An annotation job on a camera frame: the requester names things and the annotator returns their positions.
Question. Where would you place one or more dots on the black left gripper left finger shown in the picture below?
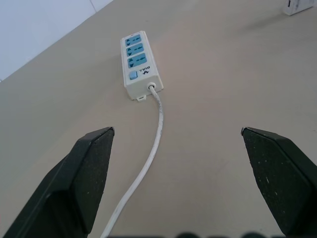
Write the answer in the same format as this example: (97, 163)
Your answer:
(74, 178)

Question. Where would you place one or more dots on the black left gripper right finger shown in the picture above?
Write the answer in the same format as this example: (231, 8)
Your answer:
(280, 178)

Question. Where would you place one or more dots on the white power strip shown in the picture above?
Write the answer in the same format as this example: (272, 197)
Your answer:
(138, 64)

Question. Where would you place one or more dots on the white object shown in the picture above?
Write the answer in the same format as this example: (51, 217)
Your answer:
(296, 6)

